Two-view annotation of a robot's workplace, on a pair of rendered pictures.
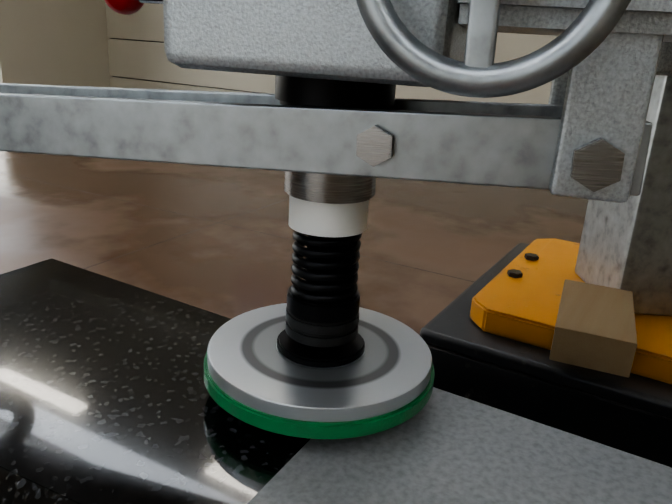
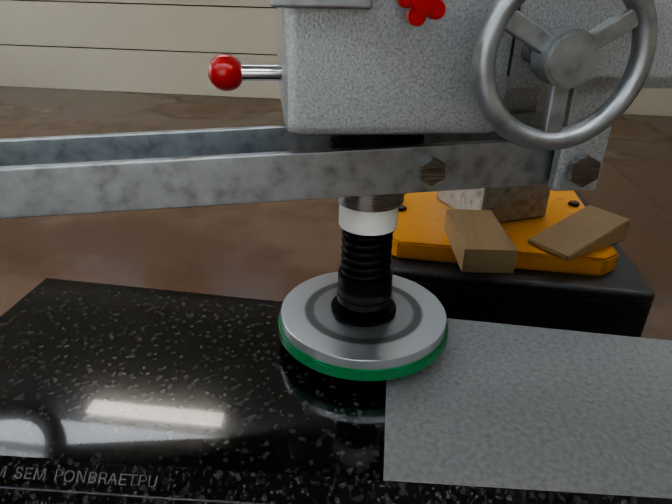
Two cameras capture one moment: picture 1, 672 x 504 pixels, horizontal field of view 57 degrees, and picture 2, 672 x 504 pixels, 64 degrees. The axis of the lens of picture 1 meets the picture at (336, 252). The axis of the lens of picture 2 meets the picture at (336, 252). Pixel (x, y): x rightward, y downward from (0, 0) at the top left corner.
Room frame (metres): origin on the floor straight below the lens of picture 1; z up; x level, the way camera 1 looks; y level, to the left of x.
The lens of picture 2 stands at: (0.00, 0.26, 1.27)
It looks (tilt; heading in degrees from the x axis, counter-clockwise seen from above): 27 degrees down; 338
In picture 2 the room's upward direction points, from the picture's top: 1 degrees clockwise
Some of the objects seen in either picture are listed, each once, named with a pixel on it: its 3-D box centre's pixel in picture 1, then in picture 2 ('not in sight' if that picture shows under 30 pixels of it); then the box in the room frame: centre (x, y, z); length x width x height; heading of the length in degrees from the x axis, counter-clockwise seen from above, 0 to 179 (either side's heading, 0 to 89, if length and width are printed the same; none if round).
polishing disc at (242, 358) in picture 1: (320, 351); (363, 313); (0.54, 0.01, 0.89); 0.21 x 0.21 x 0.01
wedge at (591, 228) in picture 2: not in sight; (578, 231); (0.79, -0.61, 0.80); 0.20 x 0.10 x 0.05; 102
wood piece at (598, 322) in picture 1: (593, 323); (477, 238); (0.83, -0.38, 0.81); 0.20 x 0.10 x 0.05; 158
